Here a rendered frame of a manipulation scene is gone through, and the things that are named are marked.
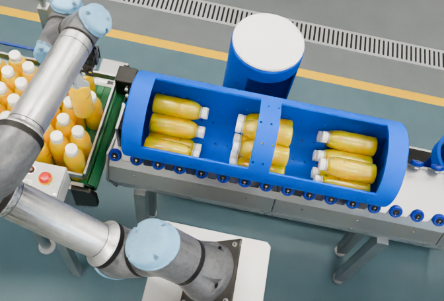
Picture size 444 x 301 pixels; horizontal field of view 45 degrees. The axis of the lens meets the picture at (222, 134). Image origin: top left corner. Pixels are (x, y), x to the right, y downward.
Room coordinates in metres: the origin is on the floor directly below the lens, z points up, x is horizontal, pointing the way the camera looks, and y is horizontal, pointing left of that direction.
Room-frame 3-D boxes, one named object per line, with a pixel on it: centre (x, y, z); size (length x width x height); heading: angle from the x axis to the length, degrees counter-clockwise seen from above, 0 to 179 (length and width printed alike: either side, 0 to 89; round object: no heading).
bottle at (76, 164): (0.72, 0.46, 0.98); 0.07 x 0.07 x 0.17
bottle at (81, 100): (0.86, 0.46, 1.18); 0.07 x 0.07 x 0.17
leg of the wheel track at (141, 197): (0.82, 0.27, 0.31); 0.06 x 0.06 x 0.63; 0
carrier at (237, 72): (1.35, -0.10, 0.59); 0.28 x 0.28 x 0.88
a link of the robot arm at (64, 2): (0.86, 0.44, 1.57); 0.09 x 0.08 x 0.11; 179
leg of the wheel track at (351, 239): (0.96, -0.71, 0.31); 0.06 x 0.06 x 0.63; 0
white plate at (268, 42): (1.35, -0.10, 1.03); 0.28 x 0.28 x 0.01
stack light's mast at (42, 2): (1.25, 0.72, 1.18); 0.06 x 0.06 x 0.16
